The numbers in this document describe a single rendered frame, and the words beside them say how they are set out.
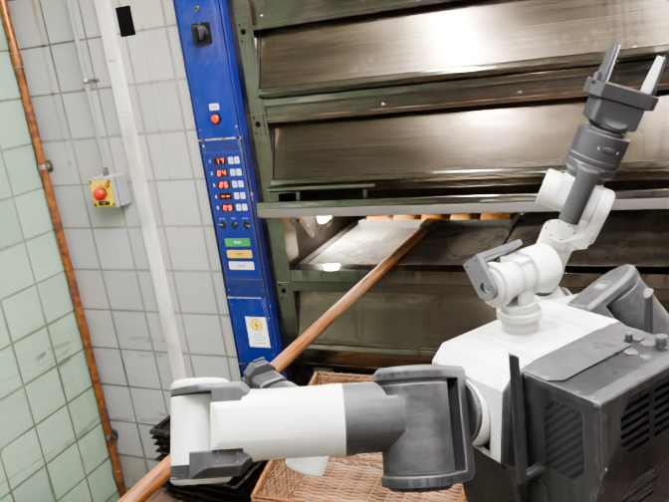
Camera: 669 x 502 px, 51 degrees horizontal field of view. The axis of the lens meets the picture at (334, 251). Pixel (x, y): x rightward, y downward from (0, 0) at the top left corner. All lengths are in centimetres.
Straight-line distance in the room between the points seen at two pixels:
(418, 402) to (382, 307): 124
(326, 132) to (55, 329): 124
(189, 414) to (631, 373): 55
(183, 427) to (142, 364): 174
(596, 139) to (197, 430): 78
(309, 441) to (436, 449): 15
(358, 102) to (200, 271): 79
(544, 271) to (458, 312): 105
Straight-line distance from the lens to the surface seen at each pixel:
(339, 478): 220
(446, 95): 188
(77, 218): 260
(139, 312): 256
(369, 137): 197
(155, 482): 122
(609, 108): 125
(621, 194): 172
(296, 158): 206
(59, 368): 271
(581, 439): 91
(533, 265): 101
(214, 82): 212
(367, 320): 213
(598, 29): 181
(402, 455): 89
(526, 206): 174
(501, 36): 184
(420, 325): 208
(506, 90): 185
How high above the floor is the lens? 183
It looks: 16 degrees down
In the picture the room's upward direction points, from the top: 7 degrees counter-clockwise
